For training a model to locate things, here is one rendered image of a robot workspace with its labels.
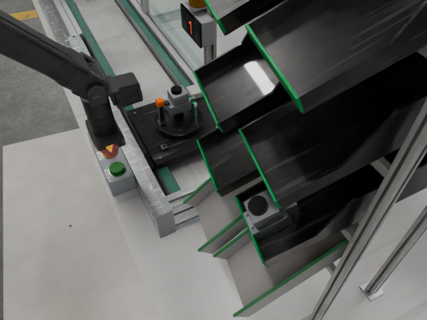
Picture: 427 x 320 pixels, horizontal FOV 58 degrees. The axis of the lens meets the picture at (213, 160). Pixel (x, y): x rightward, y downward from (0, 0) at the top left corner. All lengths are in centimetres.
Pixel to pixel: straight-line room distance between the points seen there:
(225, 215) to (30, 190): 61
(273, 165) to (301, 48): 17
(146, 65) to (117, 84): 61
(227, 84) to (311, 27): 22
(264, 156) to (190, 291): 51
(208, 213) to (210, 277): 17
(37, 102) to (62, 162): 171
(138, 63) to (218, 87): 87
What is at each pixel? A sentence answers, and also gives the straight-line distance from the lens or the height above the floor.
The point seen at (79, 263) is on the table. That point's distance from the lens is 105.
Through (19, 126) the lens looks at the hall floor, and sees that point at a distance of 281.
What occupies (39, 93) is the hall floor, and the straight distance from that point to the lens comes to 303.
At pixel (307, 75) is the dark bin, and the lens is 39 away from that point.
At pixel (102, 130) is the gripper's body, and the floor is 114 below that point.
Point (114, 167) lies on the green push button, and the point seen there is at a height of 97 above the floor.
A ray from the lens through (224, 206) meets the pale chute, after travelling 85.
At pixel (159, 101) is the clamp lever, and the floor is 108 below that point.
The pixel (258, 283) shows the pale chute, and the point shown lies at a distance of 79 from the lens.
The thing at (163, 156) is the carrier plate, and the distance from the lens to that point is 105.
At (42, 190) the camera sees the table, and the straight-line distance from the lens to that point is 121.
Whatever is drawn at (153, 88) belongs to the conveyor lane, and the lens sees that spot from 135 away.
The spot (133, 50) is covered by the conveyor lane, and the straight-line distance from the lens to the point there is 155.
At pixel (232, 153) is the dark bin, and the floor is 121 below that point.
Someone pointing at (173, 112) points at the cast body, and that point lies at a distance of 107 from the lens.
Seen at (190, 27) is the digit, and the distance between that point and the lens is 109.
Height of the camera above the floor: 175
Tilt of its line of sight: 49 degrees down
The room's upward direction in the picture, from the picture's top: straight up
